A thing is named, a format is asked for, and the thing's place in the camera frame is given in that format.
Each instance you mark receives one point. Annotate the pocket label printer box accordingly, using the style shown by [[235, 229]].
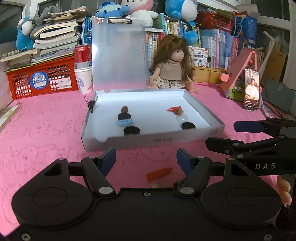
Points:
[[199, 56]]

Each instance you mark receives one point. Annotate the blue white plush left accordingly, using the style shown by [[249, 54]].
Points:
[[23, 40]]

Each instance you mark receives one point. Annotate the brown-haired baby doll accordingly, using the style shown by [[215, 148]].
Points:
[[172, 66]]

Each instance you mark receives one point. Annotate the person's right hand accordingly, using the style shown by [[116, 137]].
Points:
[[284, 190]]

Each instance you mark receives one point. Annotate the blue plush right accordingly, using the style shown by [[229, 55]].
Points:
[[186, 11]]

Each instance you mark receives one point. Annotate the clear bottle red ribbon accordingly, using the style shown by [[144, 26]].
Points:
[[181, 118]]

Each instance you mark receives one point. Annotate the black binder clip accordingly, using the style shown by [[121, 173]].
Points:
[[91, 103]]

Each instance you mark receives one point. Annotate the blue gift bag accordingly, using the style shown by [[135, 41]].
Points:
[[246, 27]]

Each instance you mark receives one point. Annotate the pink white bunny plush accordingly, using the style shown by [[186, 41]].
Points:
[[142, 11]]

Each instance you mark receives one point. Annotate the stack of books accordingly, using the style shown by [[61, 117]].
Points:
[[55, 32]]

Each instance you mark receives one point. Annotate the red plastic basket right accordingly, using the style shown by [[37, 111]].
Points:
[[209, 20]]

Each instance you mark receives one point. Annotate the translucent plastic clipboard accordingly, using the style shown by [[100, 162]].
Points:
[[119, 54]]

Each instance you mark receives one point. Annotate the blue star plush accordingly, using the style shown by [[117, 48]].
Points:
[[110, 9]]

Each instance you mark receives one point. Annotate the book at left edge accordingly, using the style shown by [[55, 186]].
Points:
[[6, 115]]

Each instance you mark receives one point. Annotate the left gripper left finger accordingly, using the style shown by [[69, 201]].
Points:
[[96, 170]]

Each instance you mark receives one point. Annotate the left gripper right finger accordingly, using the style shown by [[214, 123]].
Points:
[[196, 170]]

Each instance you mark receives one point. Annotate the grey cardboard box tray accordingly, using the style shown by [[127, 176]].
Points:
[[148, 108]]

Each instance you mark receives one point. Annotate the pink blanket with bunnies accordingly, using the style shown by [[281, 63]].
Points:
[[48, 127]]

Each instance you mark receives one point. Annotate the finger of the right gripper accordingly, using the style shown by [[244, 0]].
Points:
[[231, 145], [271, 126]]

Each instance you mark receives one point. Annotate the smartphone with lit screen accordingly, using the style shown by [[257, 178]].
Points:
[[252, 85]]

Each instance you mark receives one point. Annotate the wooden drawer box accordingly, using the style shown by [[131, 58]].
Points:
[[205, 74]]

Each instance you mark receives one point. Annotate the red soda can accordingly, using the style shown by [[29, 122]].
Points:
[[82, 56]]

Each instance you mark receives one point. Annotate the white paper cup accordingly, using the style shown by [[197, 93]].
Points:
[[84, 80]]

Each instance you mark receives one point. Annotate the red plastic crate left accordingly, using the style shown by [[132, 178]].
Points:
[[48, 77]]

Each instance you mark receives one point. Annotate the row of upright books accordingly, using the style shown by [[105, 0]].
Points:
[[222, 47]]

